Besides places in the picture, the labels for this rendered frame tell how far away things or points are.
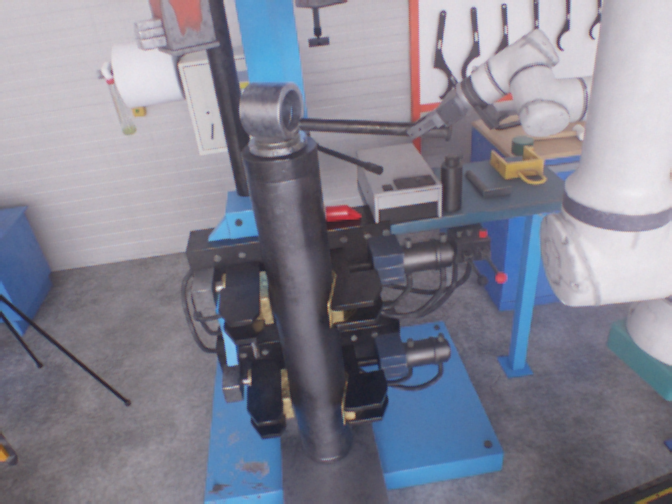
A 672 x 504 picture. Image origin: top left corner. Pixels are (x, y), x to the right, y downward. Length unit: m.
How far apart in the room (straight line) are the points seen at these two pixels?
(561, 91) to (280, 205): 0.76
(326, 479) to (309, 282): 0.92
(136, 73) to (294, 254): 1.10
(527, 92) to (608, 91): 0.36
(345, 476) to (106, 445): 1.21
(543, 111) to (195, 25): 0.76
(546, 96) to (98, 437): 2.48
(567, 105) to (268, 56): 1.02
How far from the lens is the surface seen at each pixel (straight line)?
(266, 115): 1.37
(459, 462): 2.29
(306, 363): 1.80
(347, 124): 1.34
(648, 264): 0.87
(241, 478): 2.31
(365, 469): 2.21
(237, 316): 1.61
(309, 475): 2.22
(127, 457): 2.72
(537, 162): 2.18
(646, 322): 1.05
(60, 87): 3.69
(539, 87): 1.11
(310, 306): 1.63
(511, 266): 2.95
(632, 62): 0.75
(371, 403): 1.92
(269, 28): 1.78
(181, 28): 1.26
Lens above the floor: 2.00
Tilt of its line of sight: 32 degrees down
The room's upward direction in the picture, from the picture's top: 7 degrees counter-clockwise
